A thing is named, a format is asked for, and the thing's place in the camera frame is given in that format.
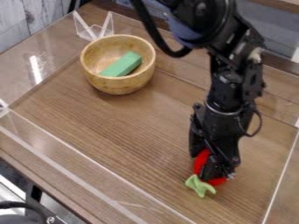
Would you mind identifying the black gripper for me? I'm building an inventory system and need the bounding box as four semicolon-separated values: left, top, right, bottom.
190;103;256;181

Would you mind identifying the red plush strawberry toy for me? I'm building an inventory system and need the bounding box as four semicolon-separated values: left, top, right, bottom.
184;149;227;198

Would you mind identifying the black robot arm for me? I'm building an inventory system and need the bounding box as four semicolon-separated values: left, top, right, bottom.
158;0;266;181

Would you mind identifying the green rectangular block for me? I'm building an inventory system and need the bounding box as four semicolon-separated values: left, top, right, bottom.
99;52;143;77

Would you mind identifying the wooden bowl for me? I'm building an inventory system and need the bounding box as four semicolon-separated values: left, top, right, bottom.
79;34;156;95

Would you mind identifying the black cable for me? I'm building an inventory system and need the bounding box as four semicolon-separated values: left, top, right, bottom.
130;0;194;59

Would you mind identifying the clear acrylic tray wall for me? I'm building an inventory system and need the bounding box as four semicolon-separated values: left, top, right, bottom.
0;100;195;224

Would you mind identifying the clear acrylic corner bracket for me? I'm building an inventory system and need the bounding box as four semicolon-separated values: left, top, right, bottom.
72;11;115;41

